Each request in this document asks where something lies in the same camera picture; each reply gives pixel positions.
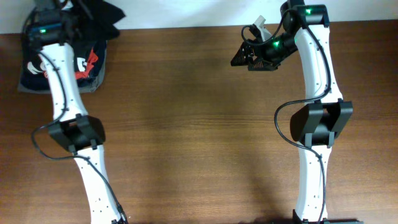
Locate black t-shirt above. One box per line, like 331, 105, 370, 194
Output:
71, 0, 126, 41

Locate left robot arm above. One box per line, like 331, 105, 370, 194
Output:
28, 6, 128, 223

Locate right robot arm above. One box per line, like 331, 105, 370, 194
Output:
230, 0, 353, 223

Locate red folded shirt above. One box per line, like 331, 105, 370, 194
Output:
43, 46, 100, 81

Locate navy folded shirt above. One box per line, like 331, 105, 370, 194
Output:
20, 39, 108, 91

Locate black Nike folded shirt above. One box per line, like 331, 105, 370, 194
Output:
21, 38, 96, 75

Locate grey folded shirt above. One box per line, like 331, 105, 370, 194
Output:
17, 33, 109, 95

